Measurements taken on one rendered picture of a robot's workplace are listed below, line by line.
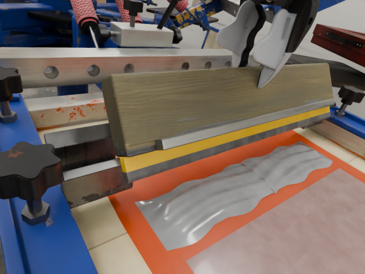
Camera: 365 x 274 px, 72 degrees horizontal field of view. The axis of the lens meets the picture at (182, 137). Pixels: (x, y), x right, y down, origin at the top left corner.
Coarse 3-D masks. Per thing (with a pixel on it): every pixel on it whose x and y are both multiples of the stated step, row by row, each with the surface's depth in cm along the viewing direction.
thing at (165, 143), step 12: (300, 108) 36; (312, 108) 38; (240, 120) 30; (252, 120) 30; (264, 120) 31; (192, 132) 25; (204, 132) 26; (216, 132) 27; (228, 132) 28; (156, 144) 24; (168, 144) 23; (180, 144) 24
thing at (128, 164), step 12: (324, 108) 45; (276, 120) 37; (288, 120) 39; (300, 120) 40; (240, 132) 32; (252, 132) 33; (192, 144) 28; (204, 144) 29; (216, 144) 30; (144, 156) 24; (156, 156) 25; (168, 156) 26; (180, 156) 27; (132, 168) 23
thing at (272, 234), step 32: (224, 160) 40; (128, 192) 30; (160, 192) 31; (128, 224) 27; (224, 224) 29; (256, 224) 30; (288, 224) 31; (160, 256) 24; (192, 256) 25; (224, 256) 26; (256, 256) 26; (288, 256) 27; (320, 256) 28
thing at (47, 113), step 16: (64, 96) 40; (80, 96) 41; (96, 96) 42; (32, 112) 35; (48, 112) 36; (64, 112) 38; (80, 112) 39; (96, 112) 41; (48, 128) 38; (320, 128) 53; (336, 128) 51; (352, 144) 49
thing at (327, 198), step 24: (264, 144) 46; (288, 144) 48; (312, 144) 50; (336, 168) 44; (288, 192) 36; (312, 192) 37; (336, 192) 38; (360, 192) 39; (312, 216) 33; (336, 216) 34; (360, 216) 34; (336, 240) 30; (360, 240) 31
